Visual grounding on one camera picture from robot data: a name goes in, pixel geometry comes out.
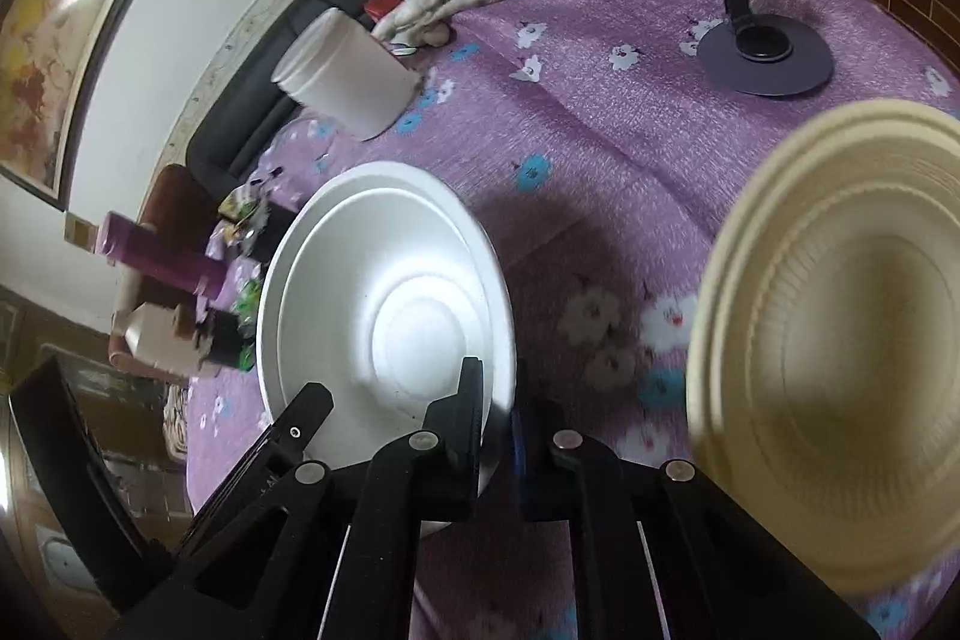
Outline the black leather sofa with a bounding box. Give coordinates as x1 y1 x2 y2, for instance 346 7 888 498
186 0 593 191

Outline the purple floral tablecloth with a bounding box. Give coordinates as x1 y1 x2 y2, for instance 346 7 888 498
161 0 960 640

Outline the white plastic jar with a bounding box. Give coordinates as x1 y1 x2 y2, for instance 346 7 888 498
271 7 422 140

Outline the patterned snack packet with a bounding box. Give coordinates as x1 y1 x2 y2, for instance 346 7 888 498
217 179 272 240

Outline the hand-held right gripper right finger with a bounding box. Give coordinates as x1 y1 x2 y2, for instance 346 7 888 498
510 398 882 640

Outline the green packet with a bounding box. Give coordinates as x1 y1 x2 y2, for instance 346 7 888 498
232 276 263 319

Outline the large beige ribbed bowl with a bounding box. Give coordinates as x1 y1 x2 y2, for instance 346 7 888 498
686 98 960 592

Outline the purple thermos flask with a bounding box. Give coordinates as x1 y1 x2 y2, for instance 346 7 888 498
94 211 226 300

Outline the white plastic bottle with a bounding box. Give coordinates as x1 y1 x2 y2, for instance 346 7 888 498
124 302 203 378

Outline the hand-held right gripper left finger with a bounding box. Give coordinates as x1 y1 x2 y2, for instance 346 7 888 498
105 356 487 640

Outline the white bowl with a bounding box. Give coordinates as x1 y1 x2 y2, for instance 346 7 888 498
276 184 502 431
256 161 518 528

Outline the brown armchair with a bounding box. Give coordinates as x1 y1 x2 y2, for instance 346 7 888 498
109 164 215 378

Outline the framed wall painting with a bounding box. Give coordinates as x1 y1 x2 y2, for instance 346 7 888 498
0 0 211 212

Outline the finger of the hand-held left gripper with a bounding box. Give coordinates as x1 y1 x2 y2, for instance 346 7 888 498
176 383 335 562

